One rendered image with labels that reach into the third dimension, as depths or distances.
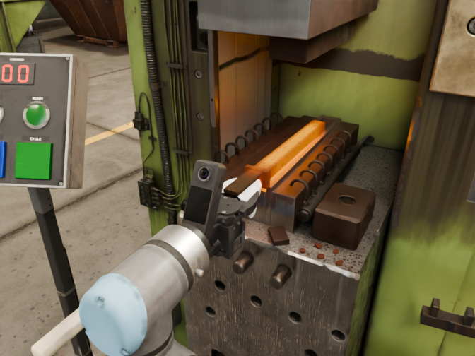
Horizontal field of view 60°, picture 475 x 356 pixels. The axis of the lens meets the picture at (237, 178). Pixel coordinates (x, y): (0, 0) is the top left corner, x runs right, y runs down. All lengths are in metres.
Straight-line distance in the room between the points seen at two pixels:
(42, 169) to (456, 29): 0.79
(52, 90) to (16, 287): 1.45
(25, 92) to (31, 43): 5.03
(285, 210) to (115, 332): 0.40
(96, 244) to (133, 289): 1.88
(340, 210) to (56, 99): 0.61
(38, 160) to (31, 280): 1.39
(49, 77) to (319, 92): 0.69
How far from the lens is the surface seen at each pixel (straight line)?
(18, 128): 0.98
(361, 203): 0.80
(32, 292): 2.21
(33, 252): 2.46
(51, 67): 0.97
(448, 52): 0.75
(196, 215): 0.63
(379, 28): 1.13
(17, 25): 5.84
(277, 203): 0.79
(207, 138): 1.00
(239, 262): 0.78
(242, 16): 0.71
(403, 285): 0.98
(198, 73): 0.97
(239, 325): 0.96
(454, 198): 0.85
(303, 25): 0.67
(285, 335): 0.90
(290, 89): 1.24
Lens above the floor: 1.39
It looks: 29 degrees down
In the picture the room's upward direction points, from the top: straight up
